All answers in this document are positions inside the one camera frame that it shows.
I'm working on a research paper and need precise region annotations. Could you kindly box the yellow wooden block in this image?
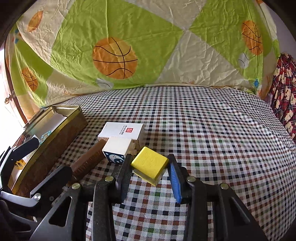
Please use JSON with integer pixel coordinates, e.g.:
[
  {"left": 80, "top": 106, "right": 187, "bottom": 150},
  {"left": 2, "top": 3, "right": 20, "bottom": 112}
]
[{"left": 131, "top": 147, "right": 169, "bottom": 186}]

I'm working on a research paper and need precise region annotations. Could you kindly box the wooden window frame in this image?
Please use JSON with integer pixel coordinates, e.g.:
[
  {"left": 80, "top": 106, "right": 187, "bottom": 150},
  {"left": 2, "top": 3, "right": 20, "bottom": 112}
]
[{"left": 1, "top": 43, "right": 27, "bottom": 126}]

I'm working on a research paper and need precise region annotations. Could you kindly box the brown ridged stick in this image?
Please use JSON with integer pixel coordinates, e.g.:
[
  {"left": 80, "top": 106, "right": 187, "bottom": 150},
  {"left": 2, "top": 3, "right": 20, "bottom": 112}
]
[{"left": 70, "top": 139, "right": 106, "bottom": 183}]

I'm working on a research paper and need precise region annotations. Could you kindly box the teal bear picture block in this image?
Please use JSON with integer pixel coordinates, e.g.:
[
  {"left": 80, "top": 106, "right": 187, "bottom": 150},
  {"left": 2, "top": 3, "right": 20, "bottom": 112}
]
[{"left": 40, "top": 131, "right": 52, "bottom": 144}]

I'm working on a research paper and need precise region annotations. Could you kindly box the green basketball pattern sheet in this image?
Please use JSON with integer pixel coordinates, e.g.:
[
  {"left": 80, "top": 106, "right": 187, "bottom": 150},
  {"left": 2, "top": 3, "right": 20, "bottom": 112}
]
[{"left": 5, "top": 1, "right": 280, "bottom": 108}]

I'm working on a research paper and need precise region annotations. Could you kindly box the red bear pattern fabric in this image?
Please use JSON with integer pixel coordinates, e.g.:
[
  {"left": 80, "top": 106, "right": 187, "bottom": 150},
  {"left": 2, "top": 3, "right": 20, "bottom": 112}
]
[{"left": 264, "top": 53, "right": 296, "bottom": 141}]

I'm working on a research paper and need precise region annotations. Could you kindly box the gold metal tin box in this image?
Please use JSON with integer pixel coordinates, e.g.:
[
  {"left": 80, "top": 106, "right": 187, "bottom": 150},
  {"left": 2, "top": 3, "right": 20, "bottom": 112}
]
[{"left": 8, "top": 104, "right": 87, "bottom": 197}]

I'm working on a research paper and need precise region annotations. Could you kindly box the yellow cartoon face toy block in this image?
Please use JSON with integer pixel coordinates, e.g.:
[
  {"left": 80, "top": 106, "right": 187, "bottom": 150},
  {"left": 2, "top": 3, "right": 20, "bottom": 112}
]
[{"left": 15, "top": 159, "right": 26, "bottom": 170}]

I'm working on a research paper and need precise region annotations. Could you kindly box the white box red logo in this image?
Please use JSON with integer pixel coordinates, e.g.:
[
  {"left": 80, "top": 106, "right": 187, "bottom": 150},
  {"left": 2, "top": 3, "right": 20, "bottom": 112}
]
[{"left": 98, "top": 122, "right": 144, "bottom": 150}]

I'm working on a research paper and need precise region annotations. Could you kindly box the checkered tablecloth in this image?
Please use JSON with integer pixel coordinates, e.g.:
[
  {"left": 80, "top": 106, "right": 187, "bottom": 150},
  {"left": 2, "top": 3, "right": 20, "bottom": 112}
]
[{"left": 50, "top": 86, "right": 295, "bottom": 240}]

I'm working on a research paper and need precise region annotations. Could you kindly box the white cube block blue face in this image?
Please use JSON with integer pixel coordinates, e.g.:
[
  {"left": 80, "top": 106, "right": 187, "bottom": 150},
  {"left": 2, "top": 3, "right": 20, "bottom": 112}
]
[{"left": 102, "top": 137, "right": 137, "bottom": 164}]

